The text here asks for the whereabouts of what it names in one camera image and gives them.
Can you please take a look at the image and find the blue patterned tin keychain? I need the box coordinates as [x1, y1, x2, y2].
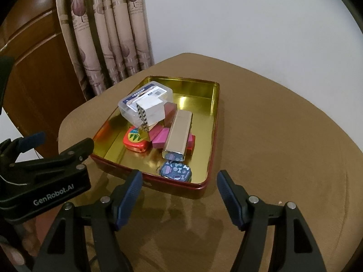
[155, 160, 193, 182]

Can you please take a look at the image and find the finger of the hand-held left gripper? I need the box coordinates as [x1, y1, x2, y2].
[8, 137, 95, 173]
[0, 132, 46, 165]

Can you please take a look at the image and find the red tin box gold inside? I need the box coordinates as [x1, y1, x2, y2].
[90, 75, 220, 199]

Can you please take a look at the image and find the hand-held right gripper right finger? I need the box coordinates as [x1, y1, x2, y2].
[217, 169, 326, 272]

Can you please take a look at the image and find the dusky pink small box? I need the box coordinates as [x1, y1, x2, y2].
[163, 101, 178, 128]

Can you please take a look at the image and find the brown wooden door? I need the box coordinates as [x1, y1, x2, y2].
[0, 0, 86, 159]

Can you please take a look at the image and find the long silver metal box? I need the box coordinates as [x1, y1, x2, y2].
[162, 110, 194, 162]

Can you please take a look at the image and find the red rectangular box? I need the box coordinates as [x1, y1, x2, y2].
[186, 134, 196, 155]

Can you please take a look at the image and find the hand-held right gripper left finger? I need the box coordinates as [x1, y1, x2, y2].
[32, 169, 143, 272]

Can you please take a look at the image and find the bright pink box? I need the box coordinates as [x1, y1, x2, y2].
[147, 122, 171, 150]

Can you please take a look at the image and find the white box zigzag side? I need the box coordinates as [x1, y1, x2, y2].
[135, 98, 166, 132]

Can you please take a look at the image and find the beige leaf print curtain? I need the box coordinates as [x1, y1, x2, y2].
[55, 0, 155, 97]

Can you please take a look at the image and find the person's left hand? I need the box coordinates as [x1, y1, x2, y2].
[0, 222, 40, 267]

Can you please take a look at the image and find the clear plastic case blue label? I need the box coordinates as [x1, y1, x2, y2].
[118, 82, 173, 126]

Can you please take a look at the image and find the orange tape measure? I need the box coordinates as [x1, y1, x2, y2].
[123, 127, 148, 153]

